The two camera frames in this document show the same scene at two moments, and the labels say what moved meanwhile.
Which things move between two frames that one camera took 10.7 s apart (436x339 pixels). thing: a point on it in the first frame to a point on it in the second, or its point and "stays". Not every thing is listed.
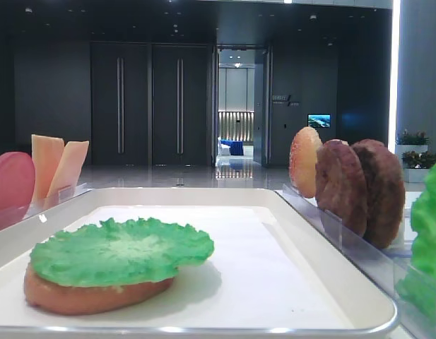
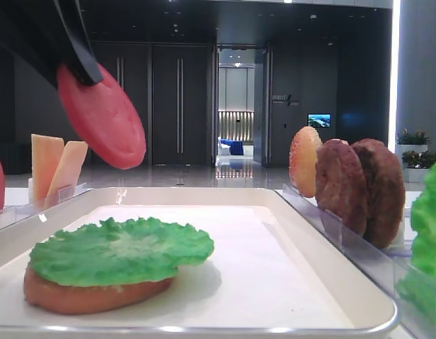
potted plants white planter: [412, 147] stays
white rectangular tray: [273, 272] stays
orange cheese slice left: [47, 152] stays
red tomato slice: [13, 179] to [104, 118]
